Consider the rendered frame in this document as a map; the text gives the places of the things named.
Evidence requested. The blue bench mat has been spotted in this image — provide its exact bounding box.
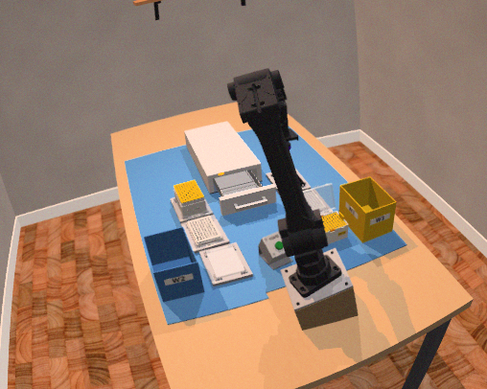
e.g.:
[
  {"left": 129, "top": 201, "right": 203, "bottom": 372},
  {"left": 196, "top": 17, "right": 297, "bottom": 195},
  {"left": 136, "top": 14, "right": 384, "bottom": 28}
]
[{"left": 125, "top": 126, "right": 407, "bottom": 325}]

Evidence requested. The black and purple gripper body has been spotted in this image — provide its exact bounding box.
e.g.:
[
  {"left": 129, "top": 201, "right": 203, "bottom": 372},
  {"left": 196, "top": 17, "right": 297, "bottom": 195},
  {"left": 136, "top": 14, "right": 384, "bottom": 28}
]
[{"left": 281, "top": 120, "right": 299, "bottom": 147}]

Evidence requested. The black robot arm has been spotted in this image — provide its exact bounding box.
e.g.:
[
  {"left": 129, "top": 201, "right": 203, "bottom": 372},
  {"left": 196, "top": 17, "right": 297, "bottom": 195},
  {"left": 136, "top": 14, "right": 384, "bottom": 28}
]
[{"left": 227, "top": 68, "right": 342, "bottom": 298}]

